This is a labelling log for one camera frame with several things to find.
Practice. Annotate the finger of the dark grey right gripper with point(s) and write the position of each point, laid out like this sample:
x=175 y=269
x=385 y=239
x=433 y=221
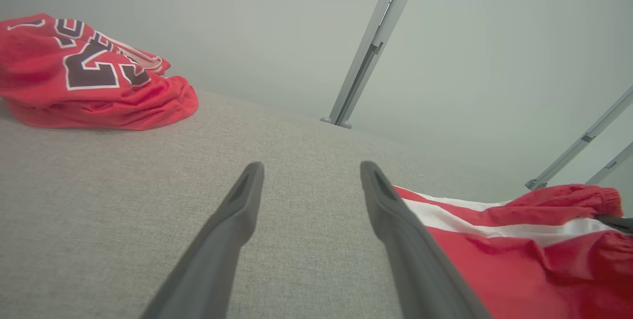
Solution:
x=618 y=223

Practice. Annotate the red shorts with white stripes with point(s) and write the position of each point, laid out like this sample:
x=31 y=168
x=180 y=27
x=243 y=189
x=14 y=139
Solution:
x=519 y=279

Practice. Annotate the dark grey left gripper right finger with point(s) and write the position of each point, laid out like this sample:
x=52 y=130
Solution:
x=410 y=259

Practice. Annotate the grey slim metal post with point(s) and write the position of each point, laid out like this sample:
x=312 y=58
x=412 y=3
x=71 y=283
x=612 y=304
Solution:
x=610 y=164

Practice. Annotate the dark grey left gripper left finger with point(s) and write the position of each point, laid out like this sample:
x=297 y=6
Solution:
x=217 y=245

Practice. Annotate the red Bulls 23 jersey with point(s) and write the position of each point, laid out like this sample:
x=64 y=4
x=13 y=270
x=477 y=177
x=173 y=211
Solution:
x=99 y=106

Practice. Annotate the grey double metal post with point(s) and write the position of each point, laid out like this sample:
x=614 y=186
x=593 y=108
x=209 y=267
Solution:
x=366 y=57

